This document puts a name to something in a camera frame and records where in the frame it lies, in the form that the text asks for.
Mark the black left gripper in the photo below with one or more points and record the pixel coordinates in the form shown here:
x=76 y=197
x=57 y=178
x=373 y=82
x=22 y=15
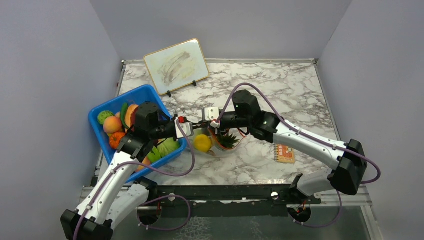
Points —
x=173 y=119

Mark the small orange notebook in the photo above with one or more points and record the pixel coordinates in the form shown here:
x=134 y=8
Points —
x=284 y=154

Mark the small green toy cabbage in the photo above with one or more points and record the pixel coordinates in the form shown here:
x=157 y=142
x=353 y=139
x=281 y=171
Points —
x=103 y=115

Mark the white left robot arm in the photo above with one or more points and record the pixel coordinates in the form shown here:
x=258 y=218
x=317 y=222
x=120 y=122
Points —
x=102 y=210

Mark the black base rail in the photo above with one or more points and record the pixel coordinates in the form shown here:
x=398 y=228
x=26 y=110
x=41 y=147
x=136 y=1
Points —
x=206 y=201

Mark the orange toy peach front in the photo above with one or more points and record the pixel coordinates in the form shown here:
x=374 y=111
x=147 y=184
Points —
x=146 y=162

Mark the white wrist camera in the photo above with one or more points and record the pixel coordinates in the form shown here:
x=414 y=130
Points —
x=210 y=115
x=183 y=127

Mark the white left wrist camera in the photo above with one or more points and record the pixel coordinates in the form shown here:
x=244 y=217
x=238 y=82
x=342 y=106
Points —
x=183 y=127

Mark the clear orange-zip bag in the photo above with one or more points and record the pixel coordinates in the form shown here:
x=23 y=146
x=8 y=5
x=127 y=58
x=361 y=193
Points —
x=216 y=151

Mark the toy pineapple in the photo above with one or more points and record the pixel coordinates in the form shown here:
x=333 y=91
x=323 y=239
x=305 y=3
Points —
x=228 y=141

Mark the green toy pepper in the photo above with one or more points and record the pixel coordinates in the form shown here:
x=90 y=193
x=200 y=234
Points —
x=123 y=112

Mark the white drawing board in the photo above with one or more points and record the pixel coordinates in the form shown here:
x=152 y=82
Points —
x=177 y=66

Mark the green toy starfruit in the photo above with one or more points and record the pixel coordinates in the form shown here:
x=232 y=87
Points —
x=154 y=155

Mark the yellow toy pear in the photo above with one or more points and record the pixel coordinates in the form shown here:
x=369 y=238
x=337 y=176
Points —
x=202 y=143

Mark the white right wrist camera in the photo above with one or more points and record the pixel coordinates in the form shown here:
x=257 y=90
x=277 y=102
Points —
x=210 y=115

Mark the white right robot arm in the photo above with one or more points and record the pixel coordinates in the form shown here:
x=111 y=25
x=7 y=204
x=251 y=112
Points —
x=345 y=167

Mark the small orange toy pumpkin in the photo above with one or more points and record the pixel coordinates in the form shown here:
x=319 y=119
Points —
x=115 y=138

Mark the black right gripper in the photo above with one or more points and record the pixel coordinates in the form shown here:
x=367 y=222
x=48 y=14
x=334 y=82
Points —
x=221 y=123

